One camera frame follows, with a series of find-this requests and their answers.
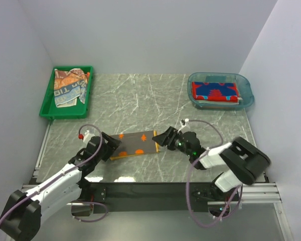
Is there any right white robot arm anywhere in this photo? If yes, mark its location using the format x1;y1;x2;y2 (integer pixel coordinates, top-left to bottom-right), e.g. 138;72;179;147
152;127;271;200

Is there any blue translucent plastic tub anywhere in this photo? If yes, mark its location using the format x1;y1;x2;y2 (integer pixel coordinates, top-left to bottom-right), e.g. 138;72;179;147
187;72;254;109

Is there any orange yellow cloth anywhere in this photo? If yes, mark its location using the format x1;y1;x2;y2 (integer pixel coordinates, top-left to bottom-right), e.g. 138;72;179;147
110;130;159;160

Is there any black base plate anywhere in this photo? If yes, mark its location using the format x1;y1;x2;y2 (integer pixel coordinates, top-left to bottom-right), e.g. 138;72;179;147
71;182;236;217

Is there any green plastic bin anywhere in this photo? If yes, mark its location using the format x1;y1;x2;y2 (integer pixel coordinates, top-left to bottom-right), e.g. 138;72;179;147
39;66;94;120

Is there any aluminium mounting rail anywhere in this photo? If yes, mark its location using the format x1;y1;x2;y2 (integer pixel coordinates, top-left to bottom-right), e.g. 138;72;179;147
5;123;291;241

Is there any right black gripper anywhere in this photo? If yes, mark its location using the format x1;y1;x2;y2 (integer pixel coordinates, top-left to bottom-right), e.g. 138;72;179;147
153;126;193;157

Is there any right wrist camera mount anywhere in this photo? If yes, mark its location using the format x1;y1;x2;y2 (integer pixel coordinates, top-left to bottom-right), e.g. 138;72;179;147
178;118;191;133

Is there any red blue patterned cloth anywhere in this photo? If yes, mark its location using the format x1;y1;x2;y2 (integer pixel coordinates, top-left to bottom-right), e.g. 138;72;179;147
191;82;240;102

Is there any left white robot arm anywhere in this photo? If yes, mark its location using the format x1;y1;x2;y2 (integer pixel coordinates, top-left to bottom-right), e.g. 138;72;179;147
0;132;121;240

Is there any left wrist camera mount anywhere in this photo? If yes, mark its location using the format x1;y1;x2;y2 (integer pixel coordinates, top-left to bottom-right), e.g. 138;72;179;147
78;130;94;144

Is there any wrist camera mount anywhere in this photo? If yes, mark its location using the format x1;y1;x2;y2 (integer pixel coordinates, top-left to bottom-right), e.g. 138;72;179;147
78;130;94;144
178;118;191;133

